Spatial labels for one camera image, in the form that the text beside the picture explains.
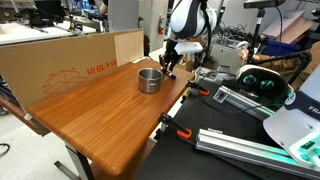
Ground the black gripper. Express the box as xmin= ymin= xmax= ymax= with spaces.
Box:
xmin=159 ymin=39 xmax=203 ymax=71

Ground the black marker pen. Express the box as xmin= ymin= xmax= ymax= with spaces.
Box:
xmin=162 ymin=69 xmax=176 ymax=80

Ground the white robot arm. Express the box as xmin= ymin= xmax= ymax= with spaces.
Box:
xmin=159 ymin=0 xmax=217 ymax=71

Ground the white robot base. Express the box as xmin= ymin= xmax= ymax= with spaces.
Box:
xmin=263 ymin=66 xmax=320 ymax=169

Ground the small steel pot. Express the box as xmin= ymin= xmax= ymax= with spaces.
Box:
xmin=138 ymin=68 xmax=162 ymax=94

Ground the red fire extinguisher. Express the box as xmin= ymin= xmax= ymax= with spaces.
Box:
xmin=158 ymin=15 xmax=165 ymax=35

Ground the far black orange clamp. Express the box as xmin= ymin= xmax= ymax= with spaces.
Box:
xmin=186 ymin=81 xmax=209 ymax=96

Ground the black orange clamp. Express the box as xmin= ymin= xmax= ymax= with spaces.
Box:
xmin=186 ymin=81 xmax=209 ymax=96
xmin=158 ymin=113 xmax=192 ymax=139

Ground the near black orange clamp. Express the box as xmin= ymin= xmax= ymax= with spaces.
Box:
xmin=158 ymin=113 xmax=192 ymax=139

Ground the white VR headset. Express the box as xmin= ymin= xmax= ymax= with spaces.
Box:
xmin=236 ymin=64 xmax=292 ymax=100

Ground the blue storage bin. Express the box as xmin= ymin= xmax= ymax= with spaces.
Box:
xmin=262 ymin=40 xmax=300 ymax=56

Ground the large cardboard sheet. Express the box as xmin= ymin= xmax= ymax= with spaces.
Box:
xmin=0 ymin=29 xmax=144 ymax=110

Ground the grey table leg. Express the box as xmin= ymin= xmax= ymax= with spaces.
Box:
xmin=54 ymin=143 xmax=95 ymax=180

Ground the person in brown jacket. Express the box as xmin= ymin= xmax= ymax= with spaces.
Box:
xmin=237 ymin=41 xmax=320 ymax=75

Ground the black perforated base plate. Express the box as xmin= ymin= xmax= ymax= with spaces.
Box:
xmin=135 ymin=82 xmax=320 ymax=180

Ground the far aluminium extrusion rail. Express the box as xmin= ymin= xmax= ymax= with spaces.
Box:
xmin=213 ymin=86 xmax=274 ymax=121

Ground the aluminium extrusion rail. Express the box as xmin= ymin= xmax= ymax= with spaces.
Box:
xmin=213 ymin=86 xmax=274 ymax=121
xmin=196 ymin=129 xmax=320 ymax=180

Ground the near aluminium extrusion rail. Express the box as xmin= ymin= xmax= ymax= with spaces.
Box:
xmin=196 ymin=129 xmax=320 ymax=180

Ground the black camera on stand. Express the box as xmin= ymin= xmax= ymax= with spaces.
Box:
xmin=243 ymin=0 xmax=286 ymax=9

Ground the black camera tripod stand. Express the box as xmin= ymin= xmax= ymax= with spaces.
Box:
xmin=246 ymin=9 xmax=313 ymax=86

